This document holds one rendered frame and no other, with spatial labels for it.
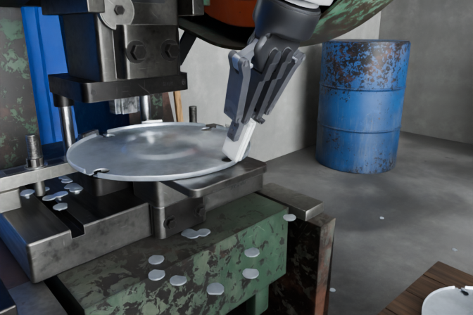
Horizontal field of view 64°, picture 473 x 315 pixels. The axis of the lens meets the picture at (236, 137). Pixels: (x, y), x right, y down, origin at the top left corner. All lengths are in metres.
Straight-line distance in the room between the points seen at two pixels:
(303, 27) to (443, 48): 3.41
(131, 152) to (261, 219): 0.25
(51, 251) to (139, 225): 0.13
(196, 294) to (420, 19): 3.51
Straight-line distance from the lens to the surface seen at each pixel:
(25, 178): 0.68
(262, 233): 0.70
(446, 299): 1.08
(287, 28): 0.44
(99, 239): 0.61
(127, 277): 0.57
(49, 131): 1.87
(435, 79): 3.85
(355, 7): 0.79
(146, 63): 0.62
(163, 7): 0.67
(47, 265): 0.59
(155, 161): 0.57
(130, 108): 0.71
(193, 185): 0.49
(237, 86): 0.46
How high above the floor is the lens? 0.97
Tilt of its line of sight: 16 degrees down
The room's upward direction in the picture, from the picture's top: straight up
